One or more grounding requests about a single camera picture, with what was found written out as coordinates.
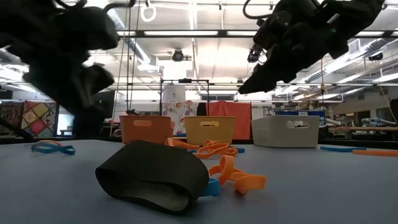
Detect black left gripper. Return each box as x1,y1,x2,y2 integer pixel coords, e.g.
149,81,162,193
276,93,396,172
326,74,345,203
22,49,115,139

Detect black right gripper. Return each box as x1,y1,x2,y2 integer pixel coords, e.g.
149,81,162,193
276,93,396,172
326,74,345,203
238,0,349,95

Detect wide black rubber band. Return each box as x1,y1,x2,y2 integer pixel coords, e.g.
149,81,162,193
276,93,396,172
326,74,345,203
95,139,210,216

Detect black monitor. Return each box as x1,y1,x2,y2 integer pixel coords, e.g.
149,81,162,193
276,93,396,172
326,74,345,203
93,90,116,121

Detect blue bin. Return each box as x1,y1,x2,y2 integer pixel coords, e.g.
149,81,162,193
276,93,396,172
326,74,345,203
274,109,326,118

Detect red cloth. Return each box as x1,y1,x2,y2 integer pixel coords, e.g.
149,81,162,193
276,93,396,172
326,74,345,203
205,100,252,141

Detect colourful patchwork quilt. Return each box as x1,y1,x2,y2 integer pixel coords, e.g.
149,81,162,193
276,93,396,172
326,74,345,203
0,100,60,138

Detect orange plastic basket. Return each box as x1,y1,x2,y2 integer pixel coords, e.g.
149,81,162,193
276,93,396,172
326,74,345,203
119,114,175,146

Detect white plastic basket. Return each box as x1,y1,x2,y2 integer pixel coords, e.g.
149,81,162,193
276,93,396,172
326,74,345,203
251,114,321,149

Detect yellow plastic basket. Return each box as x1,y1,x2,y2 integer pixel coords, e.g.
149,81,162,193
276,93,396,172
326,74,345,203
183,115,236,147

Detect floral cloth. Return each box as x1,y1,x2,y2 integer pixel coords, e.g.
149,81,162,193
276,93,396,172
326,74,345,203
162,101,200,136

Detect white cylinder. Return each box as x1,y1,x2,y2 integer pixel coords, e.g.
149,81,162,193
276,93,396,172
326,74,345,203
162,86,187,103

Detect wooden bench top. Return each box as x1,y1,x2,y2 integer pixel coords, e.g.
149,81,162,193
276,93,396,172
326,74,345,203
337,125,398,132

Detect grey rolled mat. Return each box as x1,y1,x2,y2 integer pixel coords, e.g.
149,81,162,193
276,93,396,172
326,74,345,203
362,117,397,126

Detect blue table mat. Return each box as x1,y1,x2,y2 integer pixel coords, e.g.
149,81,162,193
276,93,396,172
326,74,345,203
0,138,398,224

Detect yellow hanging cable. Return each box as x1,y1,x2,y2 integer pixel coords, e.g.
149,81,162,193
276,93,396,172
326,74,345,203
319,57,326,100

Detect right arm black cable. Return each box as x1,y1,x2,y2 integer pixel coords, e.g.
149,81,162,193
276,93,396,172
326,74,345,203
242,0,268,21

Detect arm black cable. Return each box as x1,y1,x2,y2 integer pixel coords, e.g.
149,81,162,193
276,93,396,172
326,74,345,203
242,0,268,21
54,0,137,13

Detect black rack frame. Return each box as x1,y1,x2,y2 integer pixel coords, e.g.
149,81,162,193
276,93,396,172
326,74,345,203
159,78,210,116

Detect black ceiling camera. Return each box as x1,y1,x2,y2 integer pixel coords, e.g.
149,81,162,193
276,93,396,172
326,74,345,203
171,49,185,62

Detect black aluminium table frame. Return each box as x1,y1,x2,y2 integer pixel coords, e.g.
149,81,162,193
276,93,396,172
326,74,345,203
0,136,398,149

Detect white hanging ring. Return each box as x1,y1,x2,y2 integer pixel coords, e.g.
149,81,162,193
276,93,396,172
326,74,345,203
139,2,157,23

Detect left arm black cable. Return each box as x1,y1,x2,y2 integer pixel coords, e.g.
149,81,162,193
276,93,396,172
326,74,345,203
54,0,137,13

